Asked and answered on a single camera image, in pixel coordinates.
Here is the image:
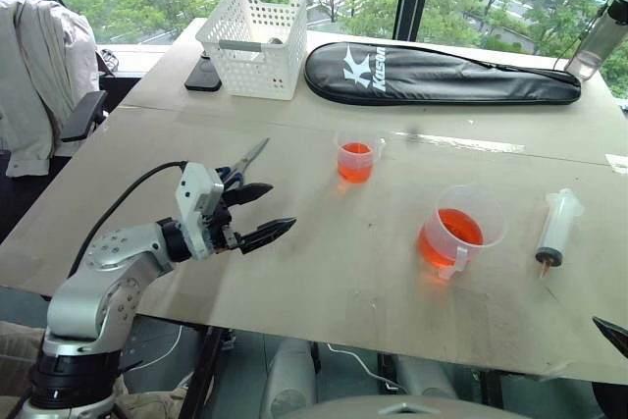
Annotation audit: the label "thin white cable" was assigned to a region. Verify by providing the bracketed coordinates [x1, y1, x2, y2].
[329, 345, 409, 387]

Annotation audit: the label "silver rounded robot leg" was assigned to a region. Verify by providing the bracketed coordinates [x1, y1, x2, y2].
[258, 337, 318, 419]
[393, 353, 461, 406]

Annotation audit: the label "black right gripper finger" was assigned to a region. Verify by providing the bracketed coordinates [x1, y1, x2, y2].
[591, 315, 628, 362]

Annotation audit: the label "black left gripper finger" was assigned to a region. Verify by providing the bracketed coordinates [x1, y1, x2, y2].
[238, 216, 298, 256]
[223, 182, 275, 208]

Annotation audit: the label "white perforated plastic basket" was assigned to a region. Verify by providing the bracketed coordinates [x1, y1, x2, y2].
[194, 0, 310, 102]

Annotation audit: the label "grey rounded robot torso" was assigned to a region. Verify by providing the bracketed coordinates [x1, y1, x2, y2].
[297, 393, 532, 419]

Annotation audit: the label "tan fabric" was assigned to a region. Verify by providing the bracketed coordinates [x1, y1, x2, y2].
[0, 319, 46, 398]

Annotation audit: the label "black table leg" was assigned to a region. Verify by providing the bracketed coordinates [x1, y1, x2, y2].
[178, 324, 233, 419]

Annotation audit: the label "black Kason racket bag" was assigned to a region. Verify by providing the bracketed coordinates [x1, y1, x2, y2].
[302, 41, 583, 108]

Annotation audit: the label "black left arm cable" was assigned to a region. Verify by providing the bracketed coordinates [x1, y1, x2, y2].
[67, 159, 190, 279]

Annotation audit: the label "small clear cup orange liquid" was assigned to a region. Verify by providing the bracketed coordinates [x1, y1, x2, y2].
[333, 130, 389, 185]

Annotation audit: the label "black chair armrest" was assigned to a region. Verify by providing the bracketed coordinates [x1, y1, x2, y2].
[58, 90, 109, 144]

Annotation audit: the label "clear water bottle black lid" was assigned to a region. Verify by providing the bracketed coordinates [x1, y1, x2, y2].
[553, 0, 628, 82]

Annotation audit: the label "clear plastic syringe orange tip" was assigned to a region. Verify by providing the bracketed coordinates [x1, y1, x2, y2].
[534, 187, 586, 281]

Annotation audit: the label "blue handled steel scissors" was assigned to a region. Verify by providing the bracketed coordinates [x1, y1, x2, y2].
[214, 136, 272, 193]

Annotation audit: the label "measuring jug orange liquid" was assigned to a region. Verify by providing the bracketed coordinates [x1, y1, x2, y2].
[416, 183, 507, 284]

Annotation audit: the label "black flat phone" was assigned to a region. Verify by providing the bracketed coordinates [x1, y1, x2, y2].
[183, 56, 224, 93]

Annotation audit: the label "beige jacket on chair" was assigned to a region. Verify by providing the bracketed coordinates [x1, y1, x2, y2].
[0, 0, 102, 180]

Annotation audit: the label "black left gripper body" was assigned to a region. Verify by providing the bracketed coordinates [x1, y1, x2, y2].
[209, 191, 246, 254]

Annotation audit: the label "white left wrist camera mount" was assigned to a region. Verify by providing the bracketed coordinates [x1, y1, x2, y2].
[175, 161, 227, 261]

